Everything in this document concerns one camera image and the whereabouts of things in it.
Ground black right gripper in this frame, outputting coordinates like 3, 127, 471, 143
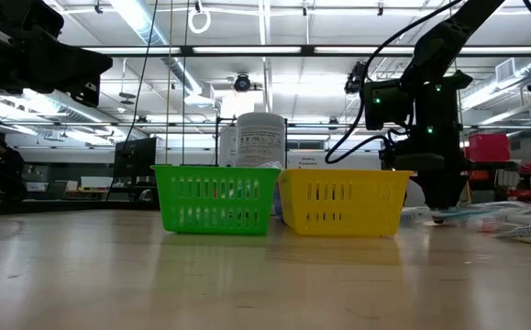
379, 126, 473, 212

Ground small white red toothpaste tube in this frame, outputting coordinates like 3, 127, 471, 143
469, 214, 500, 233

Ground black storage shelf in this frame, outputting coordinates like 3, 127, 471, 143
469, 159, 531, 211

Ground red storage bins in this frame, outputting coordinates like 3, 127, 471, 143
464, 132, 512, 162

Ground yellow plastic basket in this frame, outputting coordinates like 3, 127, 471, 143
277, 168, 415, 237

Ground black monitor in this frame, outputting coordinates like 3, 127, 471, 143
112, 136, 159, 180

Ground seated person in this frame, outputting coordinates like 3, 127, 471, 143
0, 132, 28, 201

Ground white signboard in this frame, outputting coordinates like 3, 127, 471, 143
286, 150, 382, 171

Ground blue plastic basket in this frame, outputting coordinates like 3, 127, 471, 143
272, 181, 286, 222

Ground white wipes canister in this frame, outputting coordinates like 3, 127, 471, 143
235, 112, 287, 170

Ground green plastic basket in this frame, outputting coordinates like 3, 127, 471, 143
150, 164, 282, 237

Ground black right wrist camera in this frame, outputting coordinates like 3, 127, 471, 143
363, 78, 413, 131

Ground black overhead frame bar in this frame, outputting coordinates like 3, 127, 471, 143
81, 44, 531, 59

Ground black overhead mounted camera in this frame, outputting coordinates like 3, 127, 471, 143
345, 61, 368, 95
233, 72, 252, 94

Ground white cable loop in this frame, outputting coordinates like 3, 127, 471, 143
186, 0, 212, 36

